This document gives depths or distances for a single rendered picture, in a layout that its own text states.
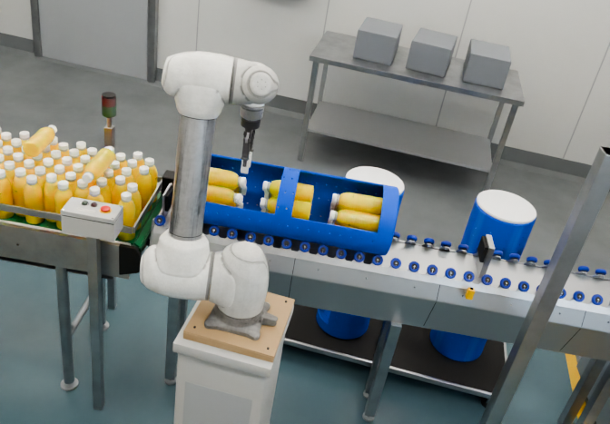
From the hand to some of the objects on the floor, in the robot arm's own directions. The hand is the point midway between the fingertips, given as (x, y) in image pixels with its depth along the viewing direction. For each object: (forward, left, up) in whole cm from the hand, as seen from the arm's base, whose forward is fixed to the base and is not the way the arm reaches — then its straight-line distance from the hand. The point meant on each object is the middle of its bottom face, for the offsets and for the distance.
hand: (246, 162), depth 253 cm
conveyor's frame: (-4, +114, -127) cm, 171 cm away
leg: (+2, -77, -122) cm, 145 cm away
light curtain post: (-21, -123, -122) cm, 175 cm away
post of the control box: (-28, +46, -126) cm, 137 cm away
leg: (-4, +20, -125) cm, 127 cm away
